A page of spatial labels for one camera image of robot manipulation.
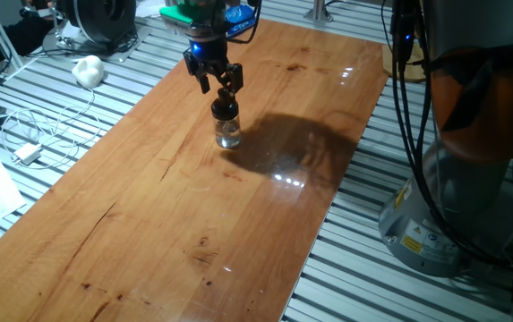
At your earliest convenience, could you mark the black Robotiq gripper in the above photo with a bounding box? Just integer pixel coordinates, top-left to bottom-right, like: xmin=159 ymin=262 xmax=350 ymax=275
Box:
xmin=183 ymin=33 xmax=245 ymax=95

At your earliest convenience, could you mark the black knobbed jar lid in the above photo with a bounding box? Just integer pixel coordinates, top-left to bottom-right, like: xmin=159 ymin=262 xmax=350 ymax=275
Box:
xmin=210 ymin=87 xmax=241 ymax=122

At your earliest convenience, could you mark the small clear glass jar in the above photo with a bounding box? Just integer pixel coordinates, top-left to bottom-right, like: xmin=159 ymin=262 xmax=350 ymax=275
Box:
xmin=213 ymin=116 xmax=243 ymax=150

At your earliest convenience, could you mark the operator hand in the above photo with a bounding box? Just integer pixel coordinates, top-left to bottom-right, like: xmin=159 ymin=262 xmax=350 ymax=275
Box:
xmin=35 ymin=0 xmax=56 ymax=17

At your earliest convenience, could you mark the blue snack bag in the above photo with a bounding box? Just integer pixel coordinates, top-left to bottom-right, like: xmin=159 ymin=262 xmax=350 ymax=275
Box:
xmin=225 ymin=3 xmax=257 ymax=39

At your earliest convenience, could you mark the white rounded plastic object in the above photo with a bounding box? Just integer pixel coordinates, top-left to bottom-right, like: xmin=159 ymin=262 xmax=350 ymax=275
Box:
xmin=71 ymin=54 xmax=106 ymax=89

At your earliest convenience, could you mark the black round fan housing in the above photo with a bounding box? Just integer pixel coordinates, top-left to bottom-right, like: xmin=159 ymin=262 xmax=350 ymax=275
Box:
xmin=62 ymin=0 xmax=139 ymax=46

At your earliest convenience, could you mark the silver metal stand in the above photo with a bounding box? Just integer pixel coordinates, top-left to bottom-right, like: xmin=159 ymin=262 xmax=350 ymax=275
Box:
xmin=21 ymin=0 xmax=82 ymax=49

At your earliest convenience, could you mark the bamboo cutting board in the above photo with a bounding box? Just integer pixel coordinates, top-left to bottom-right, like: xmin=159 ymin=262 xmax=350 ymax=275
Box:
xmin=380 ymin=42 xmax=427 ymax=84

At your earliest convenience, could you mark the white charger adapter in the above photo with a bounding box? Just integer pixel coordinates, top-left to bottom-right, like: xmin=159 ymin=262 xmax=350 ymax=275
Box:
xmin=12 ymin=141 xmax=43 ymax=167

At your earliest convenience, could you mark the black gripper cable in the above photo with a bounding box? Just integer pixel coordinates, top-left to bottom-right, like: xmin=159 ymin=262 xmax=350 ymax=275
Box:
xmin=225 ymin=0 xmax=264 ymax=46

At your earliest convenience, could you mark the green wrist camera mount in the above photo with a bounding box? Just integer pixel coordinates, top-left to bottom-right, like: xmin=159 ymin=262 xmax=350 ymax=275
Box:
xmin=158 ymin=0 xmax=228 ymax=37

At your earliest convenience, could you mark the aluminium post with foot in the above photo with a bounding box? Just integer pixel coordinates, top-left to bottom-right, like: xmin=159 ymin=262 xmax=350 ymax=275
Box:
xmin=303 ymin=0 xmax=334 ymax=23

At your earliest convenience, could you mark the white charger cable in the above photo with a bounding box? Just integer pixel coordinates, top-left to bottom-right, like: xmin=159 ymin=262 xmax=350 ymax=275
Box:
xmin=0 ymin=87 xmax=103 ymax=171

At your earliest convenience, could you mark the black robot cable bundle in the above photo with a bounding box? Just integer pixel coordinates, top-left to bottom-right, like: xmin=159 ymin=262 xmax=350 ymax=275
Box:
xmin=379 ymin=0 xmax=513 ymax=274

